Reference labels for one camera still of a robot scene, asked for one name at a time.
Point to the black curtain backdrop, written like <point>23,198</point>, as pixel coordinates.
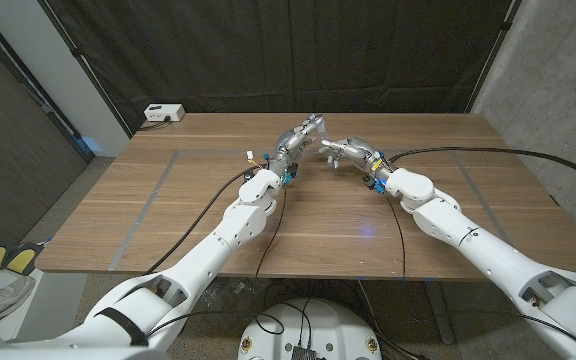
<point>288,50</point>

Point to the clear plastic bag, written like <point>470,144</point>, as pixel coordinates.
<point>230,300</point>

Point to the black backdrop pole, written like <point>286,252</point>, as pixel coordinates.
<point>505,25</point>
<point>85,65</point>

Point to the grey table leg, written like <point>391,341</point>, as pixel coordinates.
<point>438,310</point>

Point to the clear tape roll green dispenser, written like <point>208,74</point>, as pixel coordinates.
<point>321,129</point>

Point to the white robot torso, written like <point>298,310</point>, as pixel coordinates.
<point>278,330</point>

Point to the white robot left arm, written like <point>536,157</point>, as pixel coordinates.
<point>238,225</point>

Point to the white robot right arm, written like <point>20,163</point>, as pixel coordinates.
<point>468,240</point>

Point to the grey tape outline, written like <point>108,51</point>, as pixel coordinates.
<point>208,151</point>

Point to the black wall rail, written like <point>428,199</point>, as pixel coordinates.
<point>48,108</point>

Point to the white power outlet box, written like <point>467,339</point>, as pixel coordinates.
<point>164,112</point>

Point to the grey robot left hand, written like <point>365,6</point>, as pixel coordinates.
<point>288,145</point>

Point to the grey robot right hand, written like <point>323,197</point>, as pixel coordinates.
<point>360,150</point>

